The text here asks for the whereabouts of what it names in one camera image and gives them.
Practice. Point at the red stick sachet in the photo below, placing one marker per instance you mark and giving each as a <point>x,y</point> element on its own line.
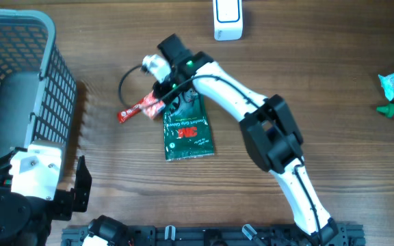
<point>126,114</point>

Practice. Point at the white barcode scanner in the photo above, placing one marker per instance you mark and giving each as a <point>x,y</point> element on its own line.
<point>227,20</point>

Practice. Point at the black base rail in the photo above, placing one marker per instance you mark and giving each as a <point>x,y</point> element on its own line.
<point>284,235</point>

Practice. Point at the green 3M gloves packet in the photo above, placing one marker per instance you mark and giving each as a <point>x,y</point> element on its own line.
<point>186,129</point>

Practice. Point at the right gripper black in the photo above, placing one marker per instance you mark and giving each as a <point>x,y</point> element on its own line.
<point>160,89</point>

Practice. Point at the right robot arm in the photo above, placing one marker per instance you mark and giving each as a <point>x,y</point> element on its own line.
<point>272,138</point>

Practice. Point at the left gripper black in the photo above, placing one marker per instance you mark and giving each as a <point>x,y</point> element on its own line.
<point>67,200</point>

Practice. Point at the red packet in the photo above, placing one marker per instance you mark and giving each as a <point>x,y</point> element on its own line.
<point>152,108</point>

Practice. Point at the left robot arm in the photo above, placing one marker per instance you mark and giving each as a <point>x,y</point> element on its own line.
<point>27,219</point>

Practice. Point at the grey plastic mesh basket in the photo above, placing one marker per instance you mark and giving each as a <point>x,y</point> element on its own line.
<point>37,90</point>

